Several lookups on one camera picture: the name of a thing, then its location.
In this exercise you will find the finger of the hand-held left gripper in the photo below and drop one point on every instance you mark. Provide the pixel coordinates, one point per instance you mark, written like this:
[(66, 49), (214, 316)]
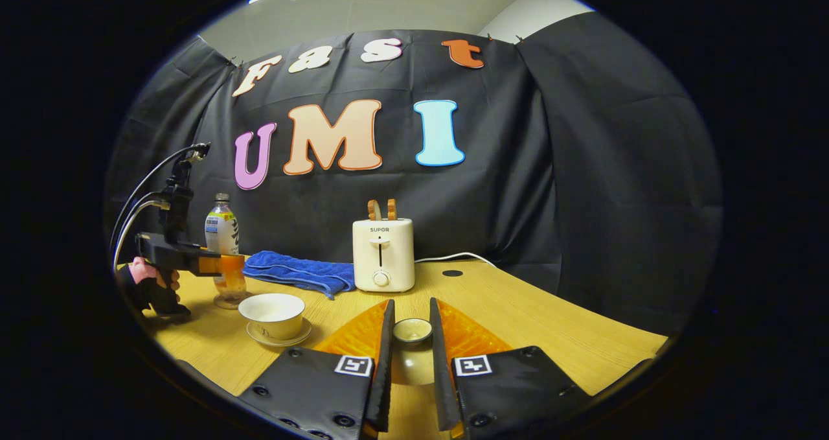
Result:
[(223, 265)]

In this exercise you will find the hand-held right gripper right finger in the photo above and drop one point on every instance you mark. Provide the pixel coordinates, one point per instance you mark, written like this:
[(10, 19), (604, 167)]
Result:
[(439, 362)]

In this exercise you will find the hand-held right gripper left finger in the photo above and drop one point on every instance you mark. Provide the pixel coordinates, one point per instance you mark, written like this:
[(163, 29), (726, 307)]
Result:
[(387, 362)]

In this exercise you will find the cream teacup lid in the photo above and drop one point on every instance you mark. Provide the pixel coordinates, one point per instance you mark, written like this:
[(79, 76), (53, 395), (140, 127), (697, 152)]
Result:
[(412, 356)]

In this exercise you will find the clear labelled water bottle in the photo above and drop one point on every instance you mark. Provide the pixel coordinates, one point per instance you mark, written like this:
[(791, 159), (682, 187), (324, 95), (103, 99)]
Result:
[(221, 232)]

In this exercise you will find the round brown coaster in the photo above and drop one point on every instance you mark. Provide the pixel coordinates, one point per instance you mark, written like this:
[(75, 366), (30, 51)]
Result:
[(223, 304)]

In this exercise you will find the cream teacup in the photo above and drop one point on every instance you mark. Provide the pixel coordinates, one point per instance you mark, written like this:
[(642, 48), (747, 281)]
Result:
[(272, 320)]

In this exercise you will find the blue towel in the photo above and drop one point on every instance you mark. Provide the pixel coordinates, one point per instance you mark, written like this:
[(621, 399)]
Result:
[(298, 273)]

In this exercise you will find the cream saucer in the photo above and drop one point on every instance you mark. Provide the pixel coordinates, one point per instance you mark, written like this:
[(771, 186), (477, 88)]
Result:
[(295, 337)]

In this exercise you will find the cream toaster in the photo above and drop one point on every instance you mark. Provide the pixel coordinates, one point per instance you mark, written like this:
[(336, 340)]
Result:
[(383, 255)]

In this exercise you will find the bread slice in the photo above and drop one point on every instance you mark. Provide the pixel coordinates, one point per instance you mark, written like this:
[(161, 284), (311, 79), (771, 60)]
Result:
[(392, 209), (373, 210)]

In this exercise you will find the black backdrop cloth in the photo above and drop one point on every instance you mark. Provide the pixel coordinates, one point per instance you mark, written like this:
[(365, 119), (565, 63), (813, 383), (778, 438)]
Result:
[(583, 168)]

